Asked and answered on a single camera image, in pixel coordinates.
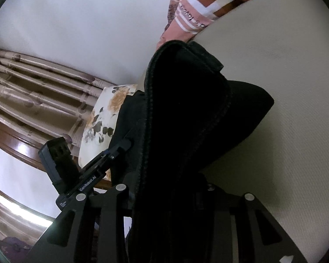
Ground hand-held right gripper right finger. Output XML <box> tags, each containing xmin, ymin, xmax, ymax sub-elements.
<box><xmin>197</xmin><ymin>180</ymin><xmax>305</xmax><ymax>263</ymax></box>

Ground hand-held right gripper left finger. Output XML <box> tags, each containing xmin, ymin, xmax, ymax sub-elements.
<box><xmin>27</xmin><ymin>183</ymin><xmax>135</xmax><ymax>263</ymax></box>

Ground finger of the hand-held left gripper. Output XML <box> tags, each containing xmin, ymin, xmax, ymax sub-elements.
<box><xmin>81</xmin><ymin>138</ymin><xmax>132</xmax><ymax>175</ymax></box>

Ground black pants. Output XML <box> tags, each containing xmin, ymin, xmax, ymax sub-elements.
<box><xmin>108</xmin><ymin>41</ymin><xmax>275</xmax><ymax>263</ymax></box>

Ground floral pillow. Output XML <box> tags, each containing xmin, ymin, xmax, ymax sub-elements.
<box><xmin>77</xmin><ymin>84</ymin><xmax>139</xmax><ymax>182</ymax></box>

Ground brown wooden headboard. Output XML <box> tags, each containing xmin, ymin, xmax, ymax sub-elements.
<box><xmin>0</xmin><ymin>114</ymin><xmax>113</xmax><ymax>191</ymax></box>

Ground beige striped curtain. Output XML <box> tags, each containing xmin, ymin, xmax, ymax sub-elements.
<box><xmin>0</xmin><ymin>46</ymin><xmax>111</xmax><ymax>150</ymax></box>

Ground purple cloth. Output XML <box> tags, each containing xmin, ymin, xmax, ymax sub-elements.
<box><xmin>0</xmin><ymin>236</ymin><xmax>37</xmax><ymax>261</ymax></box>

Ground beige bed sheet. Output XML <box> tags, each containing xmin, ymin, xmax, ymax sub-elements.
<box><xmin>193</xmin><ymin>4</ymin><xmax>329</xmax><ymax>263</ymax></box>

